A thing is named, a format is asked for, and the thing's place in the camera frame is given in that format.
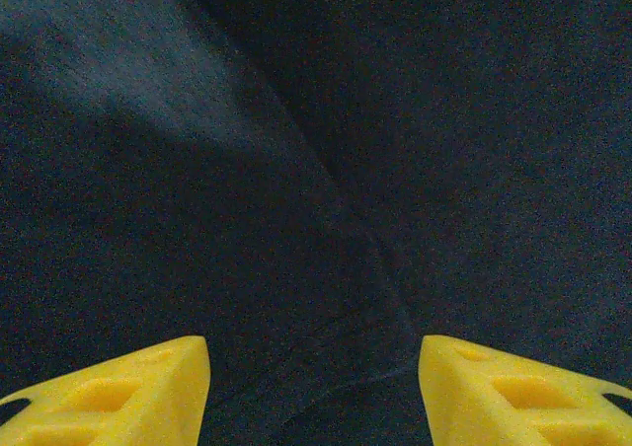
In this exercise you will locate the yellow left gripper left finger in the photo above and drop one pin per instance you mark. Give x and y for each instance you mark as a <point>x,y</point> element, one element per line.
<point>123,401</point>

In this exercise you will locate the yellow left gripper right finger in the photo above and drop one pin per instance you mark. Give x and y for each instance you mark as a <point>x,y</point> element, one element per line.
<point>518,406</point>

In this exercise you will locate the black t-shirt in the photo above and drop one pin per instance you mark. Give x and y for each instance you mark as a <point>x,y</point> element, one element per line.
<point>316,170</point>

